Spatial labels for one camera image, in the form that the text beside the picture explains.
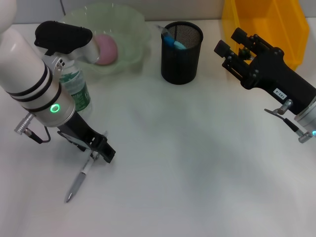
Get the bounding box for pink toy peach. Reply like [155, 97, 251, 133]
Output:
[95, 34, 119, 66]

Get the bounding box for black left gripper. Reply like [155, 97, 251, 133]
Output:
[58, 113, 117, 164]

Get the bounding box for grey white ballpoint pen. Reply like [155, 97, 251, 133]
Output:
[64, 130, 108, 203]

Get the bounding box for black mesh pen holder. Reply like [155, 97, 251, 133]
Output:
[161, 21, 204, 86]

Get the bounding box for left wrist cable with plug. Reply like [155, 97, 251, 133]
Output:
[14, 114, 52, 144]

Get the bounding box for right wrist cable with plug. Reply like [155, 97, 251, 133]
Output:
[264, 99, 316, 143]

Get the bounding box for wrist cable with plug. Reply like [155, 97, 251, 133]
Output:
[264, 99, 316, 143]
[14, 114, 52, 144]

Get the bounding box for transparent plastic ruler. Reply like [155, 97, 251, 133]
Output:
[155, 24, 171, 38]

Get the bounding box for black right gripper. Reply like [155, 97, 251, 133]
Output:
[213, 27, 316, 115]

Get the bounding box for green plastic wrapper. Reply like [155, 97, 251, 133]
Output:
[238, 48, 254, 60]

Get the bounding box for yellow plastic bin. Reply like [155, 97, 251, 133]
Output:
[221, 0, 311, 72]

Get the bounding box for clear green-label water bottle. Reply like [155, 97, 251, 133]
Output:
[59, 60, 94, 117]

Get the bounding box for blue scissors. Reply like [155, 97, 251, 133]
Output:
[163, 34, 186, 50]

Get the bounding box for translucent green fruit bowl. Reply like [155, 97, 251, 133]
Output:
[61, 2, 153, 81]

